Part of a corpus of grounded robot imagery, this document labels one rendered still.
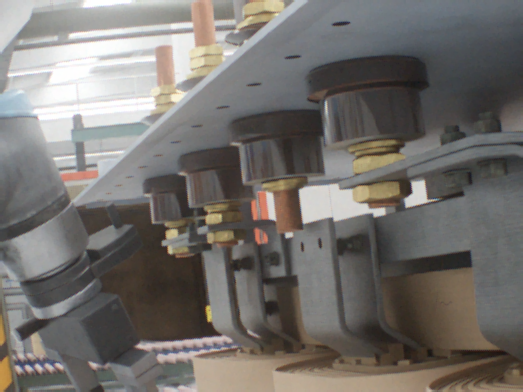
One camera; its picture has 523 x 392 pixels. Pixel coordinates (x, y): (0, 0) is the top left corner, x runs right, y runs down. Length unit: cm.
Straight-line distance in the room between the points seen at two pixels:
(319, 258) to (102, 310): 31
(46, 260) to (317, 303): 37
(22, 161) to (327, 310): 41
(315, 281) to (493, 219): 43
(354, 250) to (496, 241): 40
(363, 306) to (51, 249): 40
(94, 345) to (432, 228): 34
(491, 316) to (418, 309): 37
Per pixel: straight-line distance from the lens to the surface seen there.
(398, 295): 125
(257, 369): 149
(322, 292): 120
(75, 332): 98
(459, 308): 111
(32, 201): 96
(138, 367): 95
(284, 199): 121
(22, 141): 95
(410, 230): 110
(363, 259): 120
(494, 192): 82
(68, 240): 97
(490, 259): 83
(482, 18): 83
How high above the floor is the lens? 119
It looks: 4 degrees up
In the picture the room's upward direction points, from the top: 7 degrees counter-clockwise
